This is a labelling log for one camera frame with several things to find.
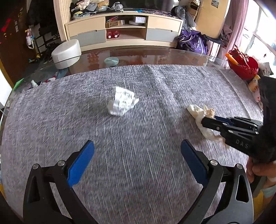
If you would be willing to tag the yellow cap lotion bottle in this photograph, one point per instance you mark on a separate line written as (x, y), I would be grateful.
(254, 82)

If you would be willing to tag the grey woven table mat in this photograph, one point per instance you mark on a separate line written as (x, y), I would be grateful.
(137, 174)

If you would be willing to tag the red plastic basket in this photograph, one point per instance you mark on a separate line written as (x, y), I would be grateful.
(244, 66)

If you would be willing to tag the white paper ball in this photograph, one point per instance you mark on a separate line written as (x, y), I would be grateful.
(122, 102)

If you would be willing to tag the beige folding screen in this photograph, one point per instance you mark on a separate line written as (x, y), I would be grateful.
(63, 16)

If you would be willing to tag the cream tissue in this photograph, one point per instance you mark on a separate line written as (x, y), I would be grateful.
(202, 118)

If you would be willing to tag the purple clothes pile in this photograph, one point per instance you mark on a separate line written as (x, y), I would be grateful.
(195, 41)

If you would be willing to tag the pile of clothes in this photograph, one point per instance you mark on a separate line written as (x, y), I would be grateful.
(81, 9)

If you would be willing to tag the beige tv cabinet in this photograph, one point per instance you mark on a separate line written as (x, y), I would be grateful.
(128, 28)

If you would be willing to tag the pink curtain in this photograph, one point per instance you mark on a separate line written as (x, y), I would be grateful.
(235, 20)

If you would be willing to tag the person's right hand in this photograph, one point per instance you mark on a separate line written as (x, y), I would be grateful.
(261, 169)

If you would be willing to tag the white round stool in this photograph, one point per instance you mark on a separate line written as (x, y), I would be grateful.
(66, 54)

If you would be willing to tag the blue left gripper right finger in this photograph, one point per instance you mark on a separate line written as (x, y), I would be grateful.
(196, 161)

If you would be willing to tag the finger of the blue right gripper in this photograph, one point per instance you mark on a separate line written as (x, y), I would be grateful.
(225, 120)
(214, 124)

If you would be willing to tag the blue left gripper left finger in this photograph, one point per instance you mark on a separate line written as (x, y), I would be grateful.
(80, 163)

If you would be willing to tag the beige standing air conditioner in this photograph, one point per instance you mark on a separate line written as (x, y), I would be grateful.
(211, 17)

